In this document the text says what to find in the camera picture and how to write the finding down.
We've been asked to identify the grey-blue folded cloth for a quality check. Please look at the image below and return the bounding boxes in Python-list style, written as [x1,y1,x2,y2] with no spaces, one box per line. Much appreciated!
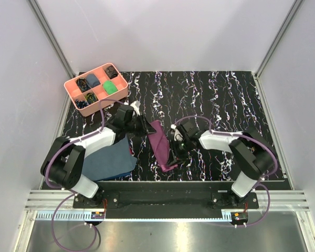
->
[82,137,137,182]

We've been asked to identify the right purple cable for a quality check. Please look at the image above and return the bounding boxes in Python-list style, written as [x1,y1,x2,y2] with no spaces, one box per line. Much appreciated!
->
[173,115,278,228]

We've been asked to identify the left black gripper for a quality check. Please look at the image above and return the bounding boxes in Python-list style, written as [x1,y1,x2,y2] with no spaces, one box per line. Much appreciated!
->
[124,113,156,138]

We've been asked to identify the blue rolled cloth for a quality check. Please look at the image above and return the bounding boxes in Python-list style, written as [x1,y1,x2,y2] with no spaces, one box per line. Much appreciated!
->
[86,73,100,88]

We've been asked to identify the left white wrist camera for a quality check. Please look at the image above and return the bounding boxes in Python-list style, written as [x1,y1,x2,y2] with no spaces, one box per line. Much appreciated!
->
[130,100,141,116]

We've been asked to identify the pink divided organizer tray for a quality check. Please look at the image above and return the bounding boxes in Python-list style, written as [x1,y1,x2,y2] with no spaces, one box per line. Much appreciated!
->
[64,63,128,117]

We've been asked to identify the yellow-black patterned rolled cloth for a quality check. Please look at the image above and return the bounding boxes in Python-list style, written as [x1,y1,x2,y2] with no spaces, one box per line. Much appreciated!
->
[85,92,98,104]

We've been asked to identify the blue-black patterned rolled cloth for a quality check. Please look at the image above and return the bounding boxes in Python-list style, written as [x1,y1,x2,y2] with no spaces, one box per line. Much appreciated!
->
[75,99,89,109]

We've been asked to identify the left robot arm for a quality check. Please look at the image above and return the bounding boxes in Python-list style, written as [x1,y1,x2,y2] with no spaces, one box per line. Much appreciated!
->
[40,105,156,208]

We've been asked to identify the green rolled cloth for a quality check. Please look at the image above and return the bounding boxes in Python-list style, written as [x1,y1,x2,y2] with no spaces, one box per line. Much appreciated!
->
[103,80,118,95]

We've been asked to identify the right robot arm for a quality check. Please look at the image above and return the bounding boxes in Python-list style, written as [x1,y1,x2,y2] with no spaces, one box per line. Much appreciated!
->
[170,121,278,208]

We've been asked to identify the purple satin napkin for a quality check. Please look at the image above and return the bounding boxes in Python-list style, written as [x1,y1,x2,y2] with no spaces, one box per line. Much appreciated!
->
[148,120,177,172]

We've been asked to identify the dark patterned rolled cloth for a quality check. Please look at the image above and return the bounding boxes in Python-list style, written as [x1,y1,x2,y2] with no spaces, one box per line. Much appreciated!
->
[105,65,118,79]

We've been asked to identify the black patterned rolled cloth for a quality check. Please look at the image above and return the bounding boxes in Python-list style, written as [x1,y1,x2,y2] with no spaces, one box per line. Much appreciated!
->
[76,78,89,92]

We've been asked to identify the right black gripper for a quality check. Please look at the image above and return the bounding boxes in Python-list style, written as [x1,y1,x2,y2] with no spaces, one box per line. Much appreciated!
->
[166,137,192,166]

